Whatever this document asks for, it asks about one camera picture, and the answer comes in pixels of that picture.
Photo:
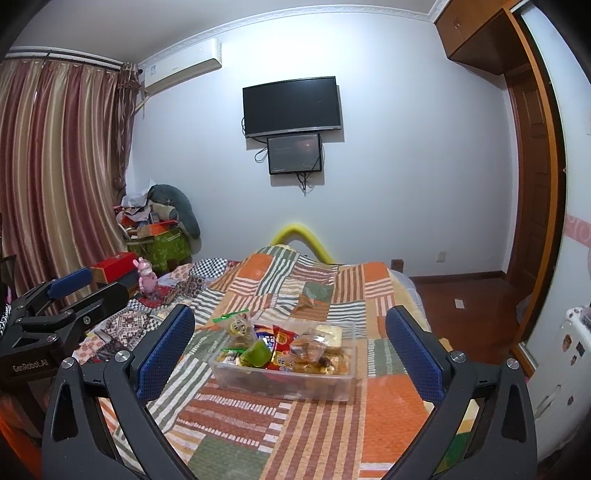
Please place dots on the small black wall monitor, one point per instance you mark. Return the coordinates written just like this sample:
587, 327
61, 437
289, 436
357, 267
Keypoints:
295, 152

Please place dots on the clear brown snack packet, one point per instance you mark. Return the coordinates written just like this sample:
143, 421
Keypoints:
307, 348

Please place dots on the clear plastic storage container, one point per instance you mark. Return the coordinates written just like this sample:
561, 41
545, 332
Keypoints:
286, 383

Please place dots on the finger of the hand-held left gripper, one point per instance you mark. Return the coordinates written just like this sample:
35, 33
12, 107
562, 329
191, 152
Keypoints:
106, 300
69, 282

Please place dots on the white stickered appliance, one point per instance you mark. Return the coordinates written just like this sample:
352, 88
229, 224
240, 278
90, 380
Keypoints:
558, 392

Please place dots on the checked printed quilt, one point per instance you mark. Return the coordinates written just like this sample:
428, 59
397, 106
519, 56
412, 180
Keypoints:
184, 281

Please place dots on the white wall socket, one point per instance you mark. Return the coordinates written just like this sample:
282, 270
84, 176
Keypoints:
442, 256

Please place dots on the person's left forearm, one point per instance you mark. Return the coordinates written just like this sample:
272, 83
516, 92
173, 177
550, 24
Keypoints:
14, 424

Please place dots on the striped brown curtain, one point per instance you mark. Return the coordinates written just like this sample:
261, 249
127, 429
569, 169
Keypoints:
60, 161

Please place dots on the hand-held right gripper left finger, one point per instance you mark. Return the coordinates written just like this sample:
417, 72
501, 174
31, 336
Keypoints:
166, 350

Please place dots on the wooden framed sliding wardrobe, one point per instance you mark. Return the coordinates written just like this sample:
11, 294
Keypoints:
577, 138

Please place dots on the pile of household clutter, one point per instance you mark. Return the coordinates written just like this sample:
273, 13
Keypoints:
138, 217

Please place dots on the white air conditioner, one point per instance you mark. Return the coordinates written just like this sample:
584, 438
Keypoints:
180, 67

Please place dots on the red snack packet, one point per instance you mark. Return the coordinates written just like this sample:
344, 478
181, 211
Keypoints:
285, 339

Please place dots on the orange green striped patchwork blanket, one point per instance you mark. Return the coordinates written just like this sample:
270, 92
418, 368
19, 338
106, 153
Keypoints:
323, 434

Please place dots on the wooden bedpost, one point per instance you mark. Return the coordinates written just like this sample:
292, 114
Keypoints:
397, 264

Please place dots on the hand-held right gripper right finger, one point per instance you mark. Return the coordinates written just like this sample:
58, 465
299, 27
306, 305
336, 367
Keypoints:
415, 355

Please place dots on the blue snack packet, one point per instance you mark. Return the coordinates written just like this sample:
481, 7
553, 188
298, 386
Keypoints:
264, 340

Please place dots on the wall-mounted black television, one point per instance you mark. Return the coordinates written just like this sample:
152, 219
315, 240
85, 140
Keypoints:
291, 106

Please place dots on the clear zip bag green seal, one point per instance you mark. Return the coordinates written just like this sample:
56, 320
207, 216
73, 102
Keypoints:
238, 327

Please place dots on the pink plush toy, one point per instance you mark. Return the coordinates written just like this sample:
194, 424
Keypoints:
147, 277

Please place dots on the yellow foam tube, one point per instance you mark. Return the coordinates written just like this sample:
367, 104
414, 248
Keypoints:
295, 228

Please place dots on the red box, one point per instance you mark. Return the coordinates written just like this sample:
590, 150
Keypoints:
113, 266

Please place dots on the white bed sheet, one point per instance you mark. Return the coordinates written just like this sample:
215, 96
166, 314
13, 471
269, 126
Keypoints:
412, 288

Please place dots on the wooden overhead cabinet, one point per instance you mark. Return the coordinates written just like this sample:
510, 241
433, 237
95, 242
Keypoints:
471, 32

